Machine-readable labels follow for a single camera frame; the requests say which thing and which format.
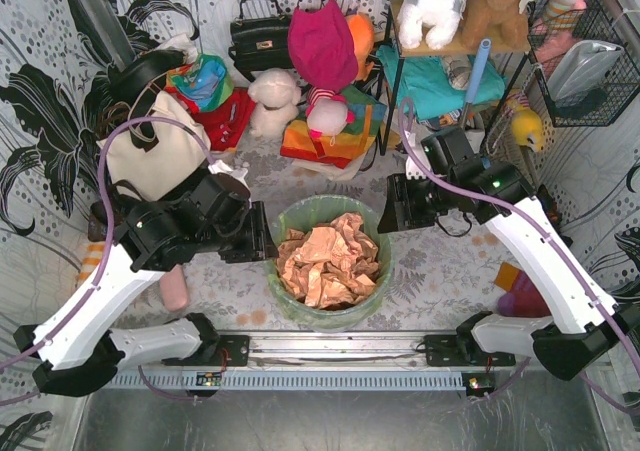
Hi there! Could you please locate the white dog plush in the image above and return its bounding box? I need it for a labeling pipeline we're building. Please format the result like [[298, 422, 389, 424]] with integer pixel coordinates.
[[398, 0, 467, 50]]

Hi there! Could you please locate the brown teddy bear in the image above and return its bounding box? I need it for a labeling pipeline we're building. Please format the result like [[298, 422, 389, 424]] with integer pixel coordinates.
[[460, 0, 528, 49]]

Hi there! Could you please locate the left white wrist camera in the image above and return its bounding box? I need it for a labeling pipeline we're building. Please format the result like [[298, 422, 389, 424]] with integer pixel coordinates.
[[208, 160, 249, 188]]

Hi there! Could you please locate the rainbow striped folded cloth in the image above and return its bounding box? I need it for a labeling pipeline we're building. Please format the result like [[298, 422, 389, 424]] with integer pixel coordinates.
[[280, 85, 387, 169]]

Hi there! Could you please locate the purple cable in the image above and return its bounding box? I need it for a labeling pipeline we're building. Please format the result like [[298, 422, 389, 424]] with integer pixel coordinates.
[[397, 95, 640, 417], [0, 115, 214, 412]]

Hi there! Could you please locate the black leather handbag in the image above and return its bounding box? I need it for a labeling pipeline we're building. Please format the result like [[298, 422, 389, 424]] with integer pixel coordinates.
[[228, 0, 294, 82]]

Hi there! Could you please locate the black metal shelf rack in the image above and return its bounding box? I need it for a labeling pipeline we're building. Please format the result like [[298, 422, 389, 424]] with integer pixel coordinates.
[[376, 0, 531, 156]]

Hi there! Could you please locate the magenta hanging cloth bag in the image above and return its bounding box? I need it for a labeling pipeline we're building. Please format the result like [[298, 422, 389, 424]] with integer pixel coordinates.
[[288, 0, 358, 92]]

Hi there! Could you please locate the purple and orange sock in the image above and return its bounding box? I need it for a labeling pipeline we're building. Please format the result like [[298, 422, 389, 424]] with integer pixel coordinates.
[[494, 262, 551, 318]]

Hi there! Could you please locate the silver foil pouch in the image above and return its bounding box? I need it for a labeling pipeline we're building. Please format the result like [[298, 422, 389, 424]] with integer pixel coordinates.
[[547, 40, 625, 101]]

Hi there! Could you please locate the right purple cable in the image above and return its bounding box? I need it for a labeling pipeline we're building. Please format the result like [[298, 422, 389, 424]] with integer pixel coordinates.
[[397, 95, 640, 417]]

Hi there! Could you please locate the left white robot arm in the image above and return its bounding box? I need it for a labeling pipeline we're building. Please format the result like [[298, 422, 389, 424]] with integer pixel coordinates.
[[14, 173, 277, 397]]

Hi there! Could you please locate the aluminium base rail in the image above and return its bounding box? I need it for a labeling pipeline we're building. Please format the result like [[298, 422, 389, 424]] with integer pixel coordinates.
[[108, 331, 516, 395]]

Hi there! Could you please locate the colourful rainbow bag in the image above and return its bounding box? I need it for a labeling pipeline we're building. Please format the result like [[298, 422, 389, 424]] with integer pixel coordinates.
[[164, 54, 234, 113]]

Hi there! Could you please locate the black round hat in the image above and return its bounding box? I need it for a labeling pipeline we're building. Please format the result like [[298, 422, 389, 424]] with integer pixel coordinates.
[[109, 49, 185, 105]]

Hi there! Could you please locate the red folded cloth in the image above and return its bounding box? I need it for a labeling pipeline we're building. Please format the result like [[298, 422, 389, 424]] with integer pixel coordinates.
[[192, 88, 256, 152]]

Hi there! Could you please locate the black wire basket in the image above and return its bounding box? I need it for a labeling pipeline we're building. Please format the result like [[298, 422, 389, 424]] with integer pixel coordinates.
[[528, 0, 639, 128]]

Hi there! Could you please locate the orange plush toy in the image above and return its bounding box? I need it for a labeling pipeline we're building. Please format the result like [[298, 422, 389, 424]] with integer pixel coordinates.
[[346, 13, 375, 81]]

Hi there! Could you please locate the blue handled floor mop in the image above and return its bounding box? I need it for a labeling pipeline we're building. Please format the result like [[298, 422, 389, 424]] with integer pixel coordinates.
[[458, 38, 492, 131]]

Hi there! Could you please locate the teal folded cloth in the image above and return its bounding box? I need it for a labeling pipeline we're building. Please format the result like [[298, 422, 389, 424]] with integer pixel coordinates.
[[396, 57, 506, 120]]

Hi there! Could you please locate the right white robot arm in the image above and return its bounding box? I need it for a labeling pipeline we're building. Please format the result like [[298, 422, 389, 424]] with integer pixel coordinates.
[[378, 128, 639, 381]]

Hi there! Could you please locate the large white sheep plush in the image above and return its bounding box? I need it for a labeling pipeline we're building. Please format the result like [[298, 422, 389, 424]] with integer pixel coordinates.
[[248, 68, 302, 138]]

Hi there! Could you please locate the pink eyeglass case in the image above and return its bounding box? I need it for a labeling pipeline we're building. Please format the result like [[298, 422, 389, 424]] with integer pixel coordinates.
[[159, 265, 190, 312]]

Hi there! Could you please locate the yellow duck plush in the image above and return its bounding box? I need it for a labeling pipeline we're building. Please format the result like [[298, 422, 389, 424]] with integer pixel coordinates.
[[506, 93, 544, 153]]

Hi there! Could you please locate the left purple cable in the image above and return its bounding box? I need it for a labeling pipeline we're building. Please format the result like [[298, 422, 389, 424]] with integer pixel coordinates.
[[0, 115, 214, 412]]

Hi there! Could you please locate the green plastic trash bag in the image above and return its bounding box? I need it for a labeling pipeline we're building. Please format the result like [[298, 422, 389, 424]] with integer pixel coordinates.
[[267, 195, 394, 332]]

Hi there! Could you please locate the crumpled brown paper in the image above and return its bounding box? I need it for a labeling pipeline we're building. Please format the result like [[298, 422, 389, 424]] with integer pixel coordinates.
[[276, 212, 380, 311]]

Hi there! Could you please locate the cream canvas tote bag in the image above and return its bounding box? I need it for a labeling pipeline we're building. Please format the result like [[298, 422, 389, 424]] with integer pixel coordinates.
[[107, 121, 206, 201]]

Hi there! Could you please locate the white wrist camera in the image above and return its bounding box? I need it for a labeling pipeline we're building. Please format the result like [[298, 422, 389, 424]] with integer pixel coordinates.
[[208, 160, 249, 188], [405, 157, 426, 180]]

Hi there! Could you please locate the pink and white plush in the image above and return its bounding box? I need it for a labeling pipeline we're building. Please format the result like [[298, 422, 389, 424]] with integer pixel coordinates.
[[306, 87, 355, 140]]

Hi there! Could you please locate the orange checkered towel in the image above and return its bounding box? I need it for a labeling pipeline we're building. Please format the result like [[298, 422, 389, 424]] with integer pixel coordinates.
[[76, 242, 105, 285]]

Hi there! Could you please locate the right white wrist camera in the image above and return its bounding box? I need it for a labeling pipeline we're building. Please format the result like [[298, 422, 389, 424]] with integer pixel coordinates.
[[405, 157, 426, 180]]

